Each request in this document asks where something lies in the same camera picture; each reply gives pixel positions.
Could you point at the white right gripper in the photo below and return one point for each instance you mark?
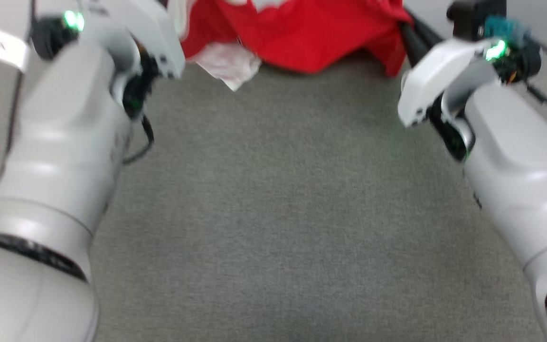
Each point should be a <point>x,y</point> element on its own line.
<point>437,71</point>

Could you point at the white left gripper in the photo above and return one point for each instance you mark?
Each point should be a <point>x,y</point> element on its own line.
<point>145,23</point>

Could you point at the red basketball jersey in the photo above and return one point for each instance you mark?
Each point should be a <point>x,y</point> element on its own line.
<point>302,33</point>

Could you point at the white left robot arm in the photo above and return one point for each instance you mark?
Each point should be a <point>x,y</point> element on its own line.
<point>50,166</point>

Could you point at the white label tag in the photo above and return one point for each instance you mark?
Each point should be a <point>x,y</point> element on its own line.
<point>0,45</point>

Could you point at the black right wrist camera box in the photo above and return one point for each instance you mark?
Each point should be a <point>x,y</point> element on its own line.
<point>473,16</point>

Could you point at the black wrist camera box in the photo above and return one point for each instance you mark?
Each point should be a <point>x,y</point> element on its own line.
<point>50,35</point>
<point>473,16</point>

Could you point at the teal right camera connector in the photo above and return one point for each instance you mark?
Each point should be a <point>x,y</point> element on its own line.
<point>504,28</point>

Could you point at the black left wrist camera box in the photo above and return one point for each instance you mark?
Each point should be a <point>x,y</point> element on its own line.
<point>50,35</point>

